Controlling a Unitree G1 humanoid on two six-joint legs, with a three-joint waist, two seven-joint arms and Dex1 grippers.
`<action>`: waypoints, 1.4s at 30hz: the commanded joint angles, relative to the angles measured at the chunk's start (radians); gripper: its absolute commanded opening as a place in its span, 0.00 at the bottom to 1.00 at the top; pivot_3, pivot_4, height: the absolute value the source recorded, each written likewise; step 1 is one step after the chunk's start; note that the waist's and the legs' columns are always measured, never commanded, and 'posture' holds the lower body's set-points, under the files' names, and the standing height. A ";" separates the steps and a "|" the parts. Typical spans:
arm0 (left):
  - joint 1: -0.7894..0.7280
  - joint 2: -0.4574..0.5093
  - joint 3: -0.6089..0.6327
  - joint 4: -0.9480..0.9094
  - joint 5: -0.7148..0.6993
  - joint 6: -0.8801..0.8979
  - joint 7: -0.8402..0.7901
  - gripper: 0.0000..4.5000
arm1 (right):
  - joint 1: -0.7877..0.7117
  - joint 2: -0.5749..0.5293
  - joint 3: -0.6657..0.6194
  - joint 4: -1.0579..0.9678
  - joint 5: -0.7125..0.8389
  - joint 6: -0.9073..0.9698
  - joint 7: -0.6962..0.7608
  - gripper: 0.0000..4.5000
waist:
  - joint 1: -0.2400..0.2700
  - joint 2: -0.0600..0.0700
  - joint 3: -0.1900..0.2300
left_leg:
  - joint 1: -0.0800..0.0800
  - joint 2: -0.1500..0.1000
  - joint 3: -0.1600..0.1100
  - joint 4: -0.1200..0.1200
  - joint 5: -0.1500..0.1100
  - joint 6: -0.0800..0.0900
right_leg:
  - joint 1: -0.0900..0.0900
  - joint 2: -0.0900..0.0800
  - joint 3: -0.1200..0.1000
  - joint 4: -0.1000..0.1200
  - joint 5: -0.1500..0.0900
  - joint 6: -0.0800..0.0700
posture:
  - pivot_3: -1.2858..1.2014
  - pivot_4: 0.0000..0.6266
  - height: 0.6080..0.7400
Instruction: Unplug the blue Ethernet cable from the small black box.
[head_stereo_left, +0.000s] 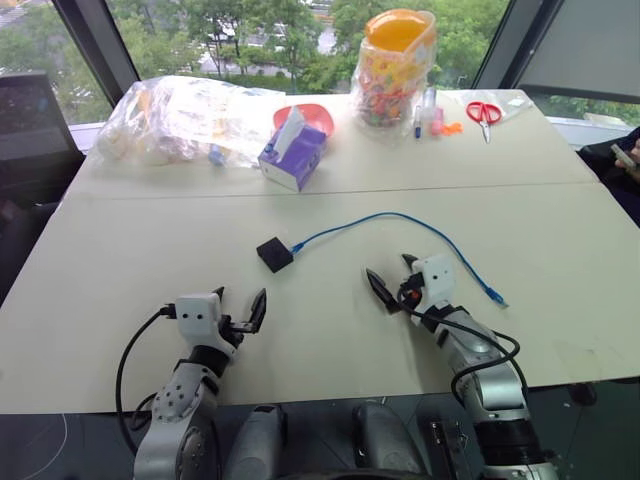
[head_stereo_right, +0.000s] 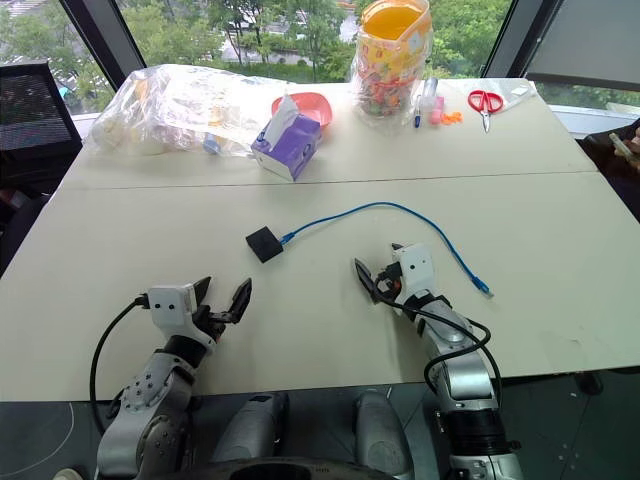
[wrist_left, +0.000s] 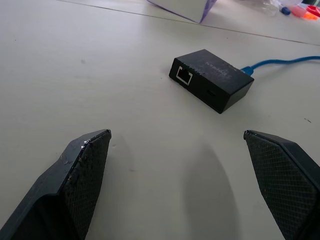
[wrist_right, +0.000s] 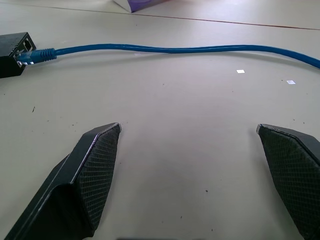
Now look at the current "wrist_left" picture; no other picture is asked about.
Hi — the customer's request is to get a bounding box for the white and purple box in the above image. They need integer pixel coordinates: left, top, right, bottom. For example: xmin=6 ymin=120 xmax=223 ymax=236
xmin=146 ymin=0 xmax=217 ymax=24

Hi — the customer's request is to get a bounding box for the black network adapter box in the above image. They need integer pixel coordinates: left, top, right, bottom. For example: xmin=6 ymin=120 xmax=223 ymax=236
xmin=168 ymin=48 xmax=255 ymax=115

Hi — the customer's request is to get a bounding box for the blue cable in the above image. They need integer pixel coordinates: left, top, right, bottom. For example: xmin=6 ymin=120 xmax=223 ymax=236
xmin=240 ymin=55 xmax=320 ymax=76

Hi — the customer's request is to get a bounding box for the pink plastic piece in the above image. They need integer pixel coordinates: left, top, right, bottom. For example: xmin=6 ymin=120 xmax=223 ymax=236
xmin=289 ymin=5 xmax=309 ymax=18

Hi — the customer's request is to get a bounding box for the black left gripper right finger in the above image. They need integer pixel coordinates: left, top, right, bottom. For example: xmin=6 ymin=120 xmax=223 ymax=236
xmin=243 ymin=129 xmax=320 ymax=240

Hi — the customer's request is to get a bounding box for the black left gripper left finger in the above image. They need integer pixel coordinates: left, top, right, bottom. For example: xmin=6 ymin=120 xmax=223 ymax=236
xmin=0 ymin=128 xmax=113 ymax=240

